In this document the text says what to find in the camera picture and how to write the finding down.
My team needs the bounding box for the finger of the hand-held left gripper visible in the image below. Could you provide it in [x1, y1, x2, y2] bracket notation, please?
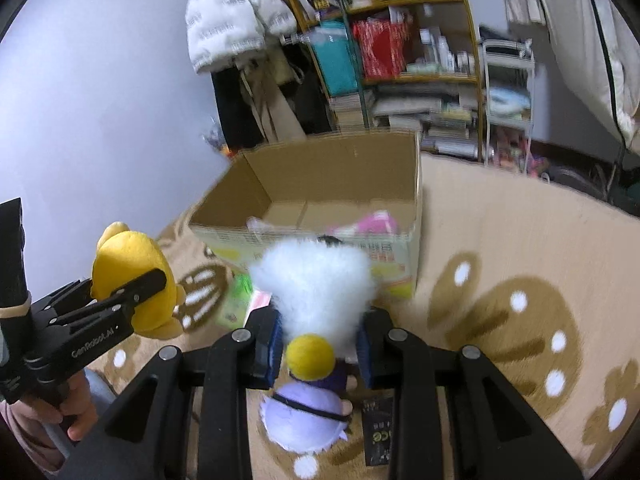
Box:
[31, 268, 168, 328]
[29, 304, 137, 378]

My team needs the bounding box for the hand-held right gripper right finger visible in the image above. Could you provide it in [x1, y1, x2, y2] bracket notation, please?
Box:
[356, 308, 586, 480]

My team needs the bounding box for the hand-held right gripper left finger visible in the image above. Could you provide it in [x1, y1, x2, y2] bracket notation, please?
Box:
[50, 306, 284, 480]

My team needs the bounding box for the yellow plush toy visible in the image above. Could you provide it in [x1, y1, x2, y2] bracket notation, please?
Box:
[90, 221, 187, 339]

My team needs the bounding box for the white-haired plush doll purple dress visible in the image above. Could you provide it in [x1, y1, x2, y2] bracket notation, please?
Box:
[249, 236, 379, 456]

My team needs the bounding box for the cardboard box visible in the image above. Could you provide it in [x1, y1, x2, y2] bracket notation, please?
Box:
[188, 131, 425, 299]

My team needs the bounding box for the person's left forearm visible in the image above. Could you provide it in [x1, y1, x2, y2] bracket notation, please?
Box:
[0, 400, 63, 473]

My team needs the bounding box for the person's left hand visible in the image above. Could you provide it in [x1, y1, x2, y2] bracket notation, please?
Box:
[21, 374, 99, 442]

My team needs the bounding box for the pink and white packet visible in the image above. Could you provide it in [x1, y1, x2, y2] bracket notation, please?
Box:
[245, 287, 274, 332]

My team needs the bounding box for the green packet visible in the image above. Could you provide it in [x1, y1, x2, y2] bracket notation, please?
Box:
[220, 274, 257, 329]

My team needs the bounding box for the black packet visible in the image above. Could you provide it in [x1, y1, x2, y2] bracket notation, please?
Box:
[360, 394, 397, 467]

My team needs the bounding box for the pink plush toy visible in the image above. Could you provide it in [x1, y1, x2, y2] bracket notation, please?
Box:
[327, 210, 401, 241]

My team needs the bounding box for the beige patterned rug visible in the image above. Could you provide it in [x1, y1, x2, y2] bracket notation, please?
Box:
[95, 152, 640, 480]

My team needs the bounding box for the black hanging garment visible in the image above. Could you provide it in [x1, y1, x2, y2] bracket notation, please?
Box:
[210, 45, 267, 152]

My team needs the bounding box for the beige tote bag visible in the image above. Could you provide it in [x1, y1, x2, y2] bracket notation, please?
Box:
[240, 57, 309, 144]

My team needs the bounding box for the stack of books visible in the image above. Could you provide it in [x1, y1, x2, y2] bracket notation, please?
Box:
[327, 82, 484, 159]

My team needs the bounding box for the white puffer jacket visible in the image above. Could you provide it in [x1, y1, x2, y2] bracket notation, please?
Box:
[186, 0, 299, 75]

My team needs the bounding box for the white metal rack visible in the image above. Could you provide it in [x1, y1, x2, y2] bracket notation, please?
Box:
[478, 38, 536, 171]

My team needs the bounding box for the teal bag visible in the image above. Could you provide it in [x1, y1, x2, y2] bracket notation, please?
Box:
[312, 22, 359, 97]

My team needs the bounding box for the red bag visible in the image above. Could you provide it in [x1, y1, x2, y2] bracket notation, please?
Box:
[351, 17, 409, 79]

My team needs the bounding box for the group of small bottles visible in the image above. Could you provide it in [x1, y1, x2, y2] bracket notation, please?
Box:
[407, 27, 477, 75]

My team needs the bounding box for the yellow wooden shelf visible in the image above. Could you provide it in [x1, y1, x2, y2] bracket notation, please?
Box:
[279, 0, 489, 164]

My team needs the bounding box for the white fabric wardrobe cover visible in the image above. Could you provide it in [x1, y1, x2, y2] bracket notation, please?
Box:
[492, 0, 640, 157]

